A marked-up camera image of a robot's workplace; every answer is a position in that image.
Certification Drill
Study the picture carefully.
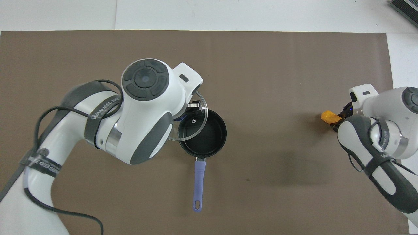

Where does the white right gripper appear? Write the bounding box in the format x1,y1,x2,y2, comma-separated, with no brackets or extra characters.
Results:
332,84,379,132

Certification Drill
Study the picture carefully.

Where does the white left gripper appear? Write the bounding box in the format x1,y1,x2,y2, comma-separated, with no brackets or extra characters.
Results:
172,62,203,110

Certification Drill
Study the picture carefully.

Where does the yellow corn cob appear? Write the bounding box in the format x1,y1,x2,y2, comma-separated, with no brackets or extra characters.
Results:
321,110,340,125

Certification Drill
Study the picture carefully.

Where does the glass lid purple knob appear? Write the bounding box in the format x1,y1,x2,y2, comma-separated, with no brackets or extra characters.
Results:
167,90,208,142

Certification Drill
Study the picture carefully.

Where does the brown table mat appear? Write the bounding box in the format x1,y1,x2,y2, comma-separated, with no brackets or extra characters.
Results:
0,30,410,235

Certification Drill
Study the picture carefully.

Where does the black ribbed device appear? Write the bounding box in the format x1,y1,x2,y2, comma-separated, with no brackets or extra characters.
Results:
389,0,418,19

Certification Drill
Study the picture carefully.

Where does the black pot purple handle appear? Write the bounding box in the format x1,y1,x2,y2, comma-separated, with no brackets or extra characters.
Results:
178,109,227,213

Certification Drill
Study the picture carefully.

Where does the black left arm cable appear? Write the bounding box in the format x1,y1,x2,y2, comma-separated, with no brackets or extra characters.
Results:
0,79,124,235

